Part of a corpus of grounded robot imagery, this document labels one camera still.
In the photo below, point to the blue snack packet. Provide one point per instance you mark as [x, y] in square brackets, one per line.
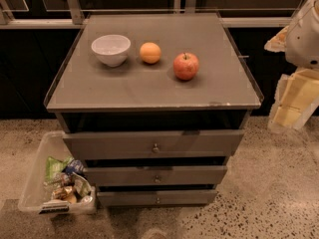
[75, 166]

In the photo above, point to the orange fruit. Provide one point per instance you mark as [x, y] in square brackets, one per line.
[150, 52]

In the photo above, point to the white ceramic bowl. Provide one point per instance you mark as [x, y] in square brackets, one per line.
[111, 50]

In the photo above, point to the grey drawer cabinet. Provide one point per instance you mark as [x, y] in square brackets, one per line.
[89, 96]

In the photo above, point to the grey top drawer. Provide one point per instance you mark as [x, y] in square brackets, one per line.
[153, 144]

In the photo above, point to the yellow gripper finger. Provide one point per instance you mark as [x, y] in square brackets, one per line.
[296, 99]
[278, 42]

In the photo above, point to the metal window railing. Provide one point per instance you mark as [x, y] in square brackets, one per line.
[72, 14]

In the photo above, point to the gold foil packet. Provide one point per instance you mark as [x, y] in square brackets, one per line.
[66, 193]

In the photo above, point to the grey bottom drawer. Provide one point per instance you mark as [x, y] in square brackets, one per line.
[157, 198]

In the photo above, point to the grey middle drawer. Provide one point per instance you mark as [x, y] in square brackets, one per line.
[155, 175]

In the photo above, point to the clear plastic bin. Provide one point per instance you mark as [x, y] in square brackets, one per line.
[35, 197]

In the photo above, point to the grey drawer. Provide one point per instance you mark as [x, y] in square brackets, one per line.
[157, 198]
[155, 175]
[153, 144]

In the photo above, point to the green snack bag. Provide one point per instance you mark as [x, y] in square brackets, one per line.
[55, 166]

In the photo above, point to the red apple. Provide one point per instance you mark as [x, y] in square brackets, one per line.
[185, 66]

